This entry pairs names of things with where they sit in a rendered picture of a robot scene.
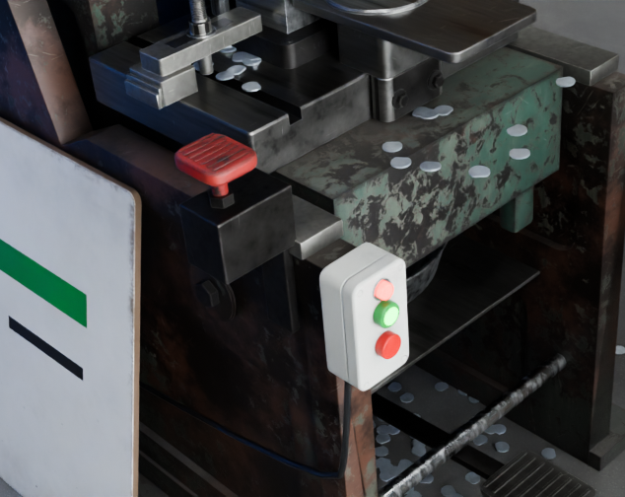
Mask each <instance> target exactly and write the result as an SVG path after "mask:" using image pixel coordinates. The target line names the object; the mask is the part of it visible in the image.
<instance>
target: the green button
mask: <svg viewBox="0 0 625 497"><path fill-rule="evenodd" d="M391 308H397V309H398V316H399V306H398V305H397V304H396V303H395V302H394V301H392V300H390V299H388V300H386V301H381V302H380V303H379V304H378V305H377V307H376V309H375V311H374V322H375V323H376V324H377V325H379V326H381V327H383V328H389V327H391V326H392V325H394V324H395V322H394V323H393V324H391V325H387V324H385V323H384V317H385V314H386V313H387V311H388V310H389V309H391ZM398 316H397V319H398ZM397 319H396V320H395V321H397Z"/></svg>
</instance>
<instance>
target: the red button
mask: <svg viewBox="0 0 625 497"><path fill-rule="evenodd" d="M400 345H401V338H400V336H399V335H398V334H396V333H395V332H393V331H391V330H388V331H385V332H384V333H383V334H382V335H381V336H380V337H379V339H378V341H377V343H376V352H377V354H378V355H379V356H381V357H383V358H384V359H390V358H392V357H394V356H395V355H396V353H397V352H398V350H399V348H400Z"/></svg>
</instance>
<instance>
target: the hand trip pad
mask: <svg viewBox="0 0 625 497"><path fill-rule="evenodd" d="M174 160H175V166H176V167H177V168H178V169H179V170H180V171H182V172H184V173H185V174H187V175H189V176H191V177H193V178H196V179H198V180H199V181H201V182H203V183H205V184H208V185H211V189H212V194H213V195H214V196H224V195H226V194H228V192H229V189H228V183H229V182H231V181H233V180H235V179H236V178H239V177H241V176H243V175H245V174H247V173H248V172H250V171H252V170H253V169H254V168H255V167H256V165H257V158H256V153H255V151H254V150H253V149H251V148H250V147H247V146H245V145H244V144H242V143H240V142H238V141H236V140H234V139H232V138H230V137H228V136H226V135H223V134H214V133H211V134H209V135H206V136H203V137H201V138H199V139H197V140H195V141H193V142H191V143H189V144H187V145H185V146H183V147H181V148H180V149H179V150H177V151H176V152H175V154H174Z"/></svg>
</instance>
